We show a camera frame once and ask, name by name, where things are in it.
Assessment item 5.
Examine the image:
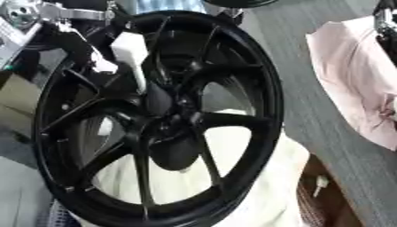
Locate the pink cloth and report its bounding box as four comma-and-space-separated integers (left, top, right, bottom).
304, 15, 397, 152

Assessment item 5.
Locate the black spoked wheel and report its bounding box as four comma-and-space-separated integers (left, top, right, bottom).
31, 10, 285, 227

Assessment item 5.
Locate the white cloth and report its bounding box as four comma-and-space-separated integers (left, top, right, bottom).
75, 108, 314, 227

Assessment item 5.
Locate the tan cardboard box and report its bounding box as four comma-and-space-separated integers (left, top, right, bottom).
0, 73, 51, 138

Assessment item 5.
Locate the white pin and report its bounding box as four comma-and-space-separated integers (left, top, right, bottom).
108, 30, 152, 95

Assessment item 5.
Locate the brown wooden stand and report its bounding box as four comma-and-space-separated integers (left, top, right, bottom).
296, 154, 365, 227

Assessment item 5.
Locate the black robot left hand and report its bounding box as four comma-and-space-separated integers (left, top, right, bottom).
43, 17, 134, 78

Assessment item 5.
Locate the black round tyre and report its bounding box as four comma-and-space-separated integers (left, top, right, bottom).
201, 0, 281, 9

